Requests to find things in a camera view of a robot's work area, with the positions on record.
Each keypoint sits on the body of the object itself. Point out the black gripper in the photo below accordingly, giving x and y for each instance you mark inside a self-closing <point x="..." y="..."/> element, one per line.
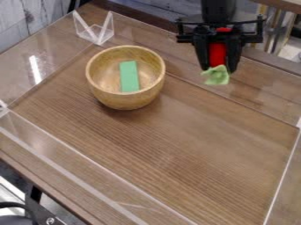
<point x="242" y="29"/>

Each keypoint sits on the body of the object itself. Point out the red plush strawberry green leaves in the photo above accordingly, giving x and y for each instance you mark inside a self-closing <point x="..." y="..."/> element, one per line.
<point x="215" y="62"/>

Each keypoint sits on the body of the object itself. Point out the wooden bowl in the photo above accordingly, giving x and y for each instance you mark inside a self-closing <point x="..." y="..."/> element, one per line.
<point x="103" y="76"/>

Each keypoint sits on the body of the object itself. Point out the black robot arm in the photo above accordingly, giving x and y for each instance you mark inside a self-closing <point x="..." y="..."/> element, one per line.
<point x="218" y="10"/>

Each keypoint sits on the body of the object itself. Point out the green rectangular block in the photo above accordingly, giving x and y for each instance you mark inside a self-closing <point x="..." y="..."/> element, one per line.
<point x="128" y="76"/>

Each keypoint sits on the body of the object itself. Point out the clear acrylic stand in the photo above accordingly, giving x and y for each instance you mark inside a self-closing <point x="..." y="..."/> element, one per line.
<point x="95" y="33"/>

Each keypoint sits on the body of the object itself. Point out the gold metal chair frame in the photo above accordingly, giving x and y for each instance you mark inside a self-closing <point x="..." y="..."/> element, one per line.
<point x="281" y="12"/>

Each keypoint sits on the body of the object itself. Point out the black table leg bracket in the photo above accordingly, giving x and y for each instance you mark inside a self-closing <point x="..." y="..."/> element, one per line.
<point x="44" y="217"/>

